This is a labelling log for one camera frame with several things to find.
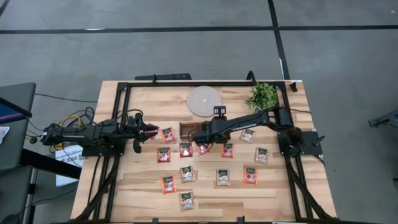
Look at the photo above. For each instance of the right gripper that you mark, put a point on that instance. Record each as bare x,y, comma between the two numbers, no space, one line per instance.
216,132

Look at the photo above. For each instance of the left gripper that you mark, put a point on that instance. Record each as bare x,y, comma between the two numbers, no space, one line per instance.
137,133

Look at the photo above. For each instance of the red strawberry tea packet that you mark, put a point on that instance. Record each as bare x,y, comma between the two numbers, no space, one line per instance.
186,150
163,155
154,133

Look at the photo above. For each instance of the beige tea packet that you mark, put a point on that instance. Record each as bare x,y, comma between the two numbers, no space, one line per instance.
186,201
261,155
247,135
223,177
187,174

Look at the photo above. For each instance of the orange tea packet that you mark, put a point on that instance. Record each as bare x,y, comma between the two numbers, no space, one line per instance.
203,151
250,175
168,135
227,150
168,184

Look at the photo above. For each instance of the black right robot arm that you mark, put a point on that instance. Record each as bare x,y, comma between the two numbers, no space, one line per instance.
248,119

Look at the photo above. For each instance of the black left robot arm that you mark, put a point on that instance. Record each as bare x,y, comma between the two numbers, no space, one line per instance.
77,134

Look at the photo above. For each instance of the wooden tea box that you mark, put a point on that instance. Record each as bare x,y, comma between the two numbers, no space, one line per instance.
186,130

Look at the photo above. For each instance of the round woven white mat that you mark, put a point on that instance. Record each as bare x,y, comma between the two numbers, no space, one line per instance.
204,99

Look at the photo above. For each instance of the black bar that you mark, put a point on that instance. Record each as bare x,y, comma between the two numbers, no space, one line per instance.
163,76

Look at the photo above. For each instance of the green plant in white pot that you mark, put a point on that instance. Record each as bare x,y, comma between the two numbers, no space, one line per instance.
262,96

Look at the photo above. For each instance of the white cardboard box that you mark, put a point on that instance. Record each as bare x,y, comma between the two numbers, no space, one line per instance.
70,155

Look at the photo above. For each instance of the black curved clamp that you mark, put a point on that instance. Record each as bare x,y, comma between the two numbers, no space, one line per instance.
251,76

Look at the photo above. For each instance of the black desk leg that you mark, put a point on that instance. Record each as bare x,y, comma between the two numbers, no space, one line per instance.
49,163

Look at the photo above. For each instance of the grey desk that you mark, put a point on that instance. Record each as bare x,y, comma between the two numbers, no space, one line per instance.
17,137

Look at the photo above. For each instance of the dark screen with blue picture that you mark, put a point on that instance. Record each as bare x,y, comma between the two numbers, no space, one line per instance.
7,113

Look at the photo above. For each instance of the white paper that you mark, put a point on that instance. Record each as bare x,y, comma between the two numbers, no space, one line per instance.
2,134

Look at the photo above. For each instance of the black tripod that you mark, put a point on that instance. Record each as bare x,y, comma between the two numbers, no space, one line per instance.
385,119

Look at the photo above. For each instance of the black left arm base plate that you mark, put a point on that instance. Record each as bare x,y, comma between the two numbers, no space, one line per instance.
99,152

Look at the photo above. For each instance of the small black camera mount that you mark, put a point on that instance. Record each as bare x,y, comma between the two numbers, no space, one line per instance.
154,221
241,220

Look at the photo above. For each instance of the small black bracket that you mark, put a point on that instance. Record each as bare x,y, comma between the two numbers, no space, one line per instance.
293,86

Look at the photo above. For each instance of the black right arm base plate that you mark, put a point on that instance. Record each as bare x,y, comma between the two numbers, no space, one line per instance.
309,141

